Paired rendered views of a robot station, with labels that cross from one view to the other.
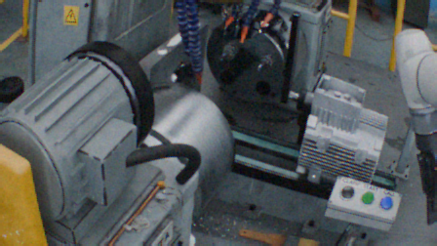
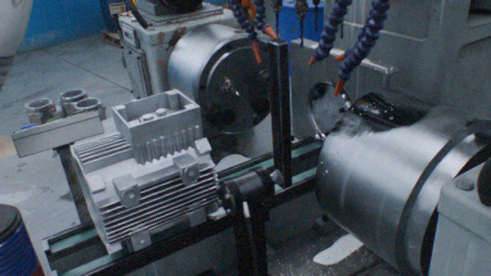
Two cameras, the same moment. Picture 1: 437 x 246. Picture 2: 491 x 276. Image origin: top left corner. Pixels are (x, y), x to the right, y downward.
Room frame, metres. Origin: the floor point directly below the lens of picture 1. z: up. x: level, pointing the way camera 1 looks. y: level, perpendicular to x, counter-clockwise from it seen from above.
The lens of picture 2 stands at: (1.63, -0.66, 1.43)
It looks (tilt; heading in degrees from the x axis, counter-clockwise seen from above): 28 degrees down; 132
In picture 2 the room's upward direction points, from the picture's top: 5 degrees counter-clockwise
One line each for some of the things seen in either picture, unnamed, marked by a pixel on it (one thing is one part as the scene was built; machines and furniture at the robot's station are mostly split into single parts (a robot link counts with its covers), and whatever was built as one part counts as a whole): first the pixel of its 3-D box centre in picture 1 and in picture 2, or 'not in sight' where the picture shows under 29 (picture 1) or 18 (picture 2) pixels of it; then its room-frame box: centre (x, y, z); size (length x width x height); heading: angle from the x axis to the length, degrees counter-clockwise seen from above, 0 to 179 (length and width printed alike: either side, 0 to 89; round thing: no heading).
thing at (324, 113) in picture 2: (180, 92); (329, 113); (1.19, 0.10, 1.02); 0.15 x 0.02 x 0.15; 161
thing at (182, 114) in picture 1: (144, 174); (215, 71); (0.83, 0.12, 1.04); 0.37 x 0.25 x 0.25; 161
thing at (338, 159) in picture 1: (345, 143); (146, 179); (1.06, -0.30, 1.02); 0.20 x 0.19 x 0.19; 71
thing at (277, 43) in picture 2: (292, 57); (279, 119); (1.25, -0.16, 1.12); 0.04 x 0.03 x 0.26; 71
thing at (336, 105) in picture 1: (339, 103); (158, 126); (1.07, -0.26, 1.11); 0.12 x 0.11 x 0.07; 71
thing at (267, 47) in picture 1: (263, 45); (430, 188); (1.48, -0.10, 1.04); 0.41 x 0.25 x 0.25; 161
